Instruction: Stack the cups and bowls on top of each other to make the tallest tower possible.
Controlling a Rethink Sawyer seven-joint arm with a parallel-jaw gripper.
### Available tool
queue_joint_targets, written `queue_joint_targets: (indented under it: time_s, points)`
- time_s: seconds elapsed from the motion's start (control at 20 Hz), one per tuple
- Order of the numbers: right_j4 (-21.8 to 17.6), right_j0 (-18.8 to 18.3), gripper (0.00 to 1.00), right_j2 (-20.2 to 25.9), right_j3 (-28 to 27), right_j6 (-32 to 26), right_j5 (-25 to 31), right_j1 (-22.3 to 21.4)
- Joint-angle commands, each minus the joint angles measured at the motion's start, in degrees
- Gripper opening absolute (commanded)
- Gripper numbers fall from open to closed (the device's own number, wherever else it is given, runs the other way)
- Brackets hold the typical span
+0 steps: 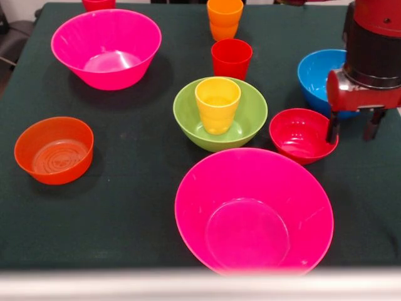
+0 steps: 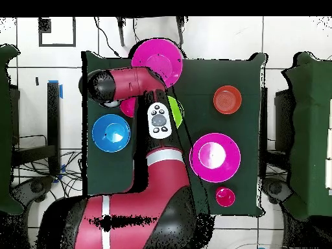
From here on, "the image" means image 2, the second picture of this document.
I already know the green bowl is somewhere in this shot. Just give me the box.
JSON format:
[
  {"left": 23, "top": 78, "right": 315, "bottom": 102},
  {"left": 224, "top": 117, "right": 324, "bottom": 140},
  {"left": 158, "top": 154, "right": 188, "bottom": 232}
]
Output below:
[{"left": 167, "top": 95, "right": 185, "bottom": 130}]

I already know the blue bowl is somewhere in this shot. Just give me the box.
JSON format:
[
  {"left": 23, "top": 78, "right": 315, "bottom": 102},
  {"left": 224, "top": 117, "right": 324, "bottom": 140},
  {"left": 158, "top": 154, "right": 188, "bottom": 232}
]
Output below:
[{"left": 91, "top": 113, "right": 131, "bottom": 153}]

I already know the neighbouring green covered table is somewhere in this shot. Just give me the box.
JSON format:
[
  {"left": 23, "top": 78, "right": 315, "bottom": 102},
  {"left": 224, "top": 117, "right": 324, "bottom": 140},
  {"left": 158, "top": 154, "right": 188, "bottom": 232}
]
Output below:
[
  {"left": 282, "top": 51, "right": 332, "bottom": 221},
  {"left": 0, "top": 44, "right": 25, "bottom": 216}
]

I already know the black square floor frame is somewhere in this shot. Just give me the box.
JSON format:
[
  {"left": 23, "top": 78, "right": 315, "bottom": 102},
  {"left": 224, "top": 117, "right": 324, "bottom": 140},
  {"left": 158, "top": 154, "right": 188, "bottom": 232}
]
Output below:
[{"left": 38, "top": 17, "right": 77, "bottom": 47}]

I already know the small crimson bowl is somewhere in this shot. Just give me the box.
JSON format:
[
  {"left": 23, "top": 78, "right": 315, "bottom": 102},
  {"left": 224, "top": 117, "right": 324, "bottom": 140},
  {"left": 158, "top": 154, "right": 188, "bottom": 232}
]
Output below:
[{"left": 119, "top": 97, "right": 137, "bottom": 118}]

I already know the large pink bowl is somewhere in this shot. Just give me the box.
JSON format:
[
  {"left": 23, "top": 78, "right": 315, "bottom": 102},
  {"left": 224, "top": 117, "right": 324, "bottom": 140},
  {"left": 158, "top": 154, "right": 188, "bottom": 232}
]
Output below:
[
  {"left": 130, "top": 38, "right": 184, "bottom": 89},
  {"left": 189, "top": 132, "right": 241, "bottom": 184}
]

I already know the black cable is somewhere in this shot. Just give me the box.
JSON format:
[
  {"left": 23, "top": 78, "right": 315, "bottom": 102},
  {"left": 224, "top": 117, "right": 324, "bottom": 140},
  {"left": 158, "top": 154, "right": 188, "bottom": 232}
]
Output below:
[{"left": 93, "top": 17, "right": 121, "bottom": 58}]

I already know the crimson cup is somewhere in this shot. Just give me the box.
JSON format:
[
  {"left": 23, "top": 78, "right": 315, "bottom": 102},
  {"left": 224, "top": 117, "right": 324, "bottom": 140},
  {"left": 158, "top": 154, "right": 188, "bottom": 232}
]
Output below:
[{"left": 215, "top": 186, "right": 236, "bottom": 208}]

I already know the tangle of cables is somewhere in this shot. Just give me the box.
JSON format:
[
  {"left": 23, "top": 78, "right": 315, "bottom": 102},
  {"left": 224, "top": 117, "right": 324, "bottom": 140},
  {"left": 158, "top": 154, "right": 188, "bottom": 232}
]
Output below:
[{"left": 12, "top": 150, "right": 84, "bottom": 200}]

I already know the black tripod leg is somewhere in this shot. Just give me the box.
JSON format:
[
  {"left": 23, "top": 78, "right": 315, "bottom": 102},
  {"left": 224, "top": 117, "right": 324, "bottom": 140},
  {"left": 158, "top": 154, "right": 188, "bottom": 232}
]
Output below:
[
  {"left": 176, "top": 16, "right": 189, "bottom": 46},
  {"left": 115, "top": 17, "right": 126, "bottom": 47}
]

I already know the black stand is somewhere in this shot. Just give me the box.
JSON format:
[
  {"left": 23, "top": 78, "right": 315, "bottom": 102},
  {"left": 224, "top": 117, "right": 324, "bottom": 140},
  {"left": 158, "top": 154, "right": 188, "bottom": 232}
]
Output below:
[
  {"left": 259, "top": 87, "right": 268, "bottom": 180},
  {"left": 11, "top": 81, "right": 62, "bottom": 177}
]

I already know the orange bowl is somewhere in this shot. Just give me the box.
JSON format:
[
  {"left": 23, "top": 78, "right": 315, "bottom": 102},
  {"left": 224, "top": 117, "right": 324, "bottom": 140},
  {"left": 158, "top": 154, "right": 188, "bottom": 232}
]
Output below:
[{"left": 213, "top": 85, "right": 243, "bottom": 115}]

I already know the blue tape piece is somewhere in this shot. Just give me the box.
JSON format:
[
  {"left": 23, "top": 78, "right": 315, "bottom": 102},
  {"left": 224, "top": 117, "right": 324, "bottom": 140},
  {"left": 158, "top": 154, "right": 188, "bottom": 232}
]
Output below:
[{"left": 48, "top": 79, "right": 64, "bottom": 100}]

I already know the dark green table cloth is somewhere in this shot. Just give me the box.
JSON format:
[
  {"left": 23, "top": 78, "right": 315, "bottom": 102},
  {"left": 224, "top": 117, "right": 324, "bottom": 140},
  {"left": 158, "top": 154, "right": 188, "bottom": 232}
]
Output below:
[{"left": 81, "top": 51, "right": 268, "bottom": 217}]

